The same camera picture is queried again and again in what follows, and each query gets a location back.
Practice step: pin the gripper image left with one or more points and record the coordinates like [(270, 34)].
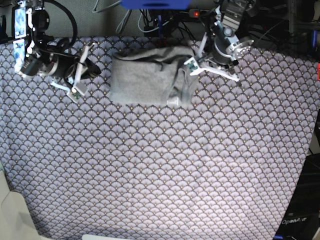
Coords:
[(64, 66)]

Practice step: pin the white board at corner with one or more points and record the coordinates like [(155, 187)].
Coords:
[(15, 219)]

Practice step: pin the black power strip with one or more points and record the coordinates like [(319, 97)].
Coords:
[(199, 13)]

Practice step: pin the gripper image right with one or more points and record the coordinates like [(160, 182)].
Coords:
[(226, 48)]

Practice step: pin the fan-patterned purple tablecloth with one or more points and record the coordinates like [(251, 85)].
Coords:
[(224, 167)]

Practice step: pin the red clamp at right edge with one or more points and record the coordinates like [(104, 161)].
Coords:
[(318, 71)]

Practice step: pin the black OpenArm box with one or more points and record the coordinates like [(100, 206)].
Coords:
[(302, 217)]

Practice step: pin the light grey T-shirt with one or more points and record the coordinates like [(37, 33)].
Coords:
[(156, 76)]

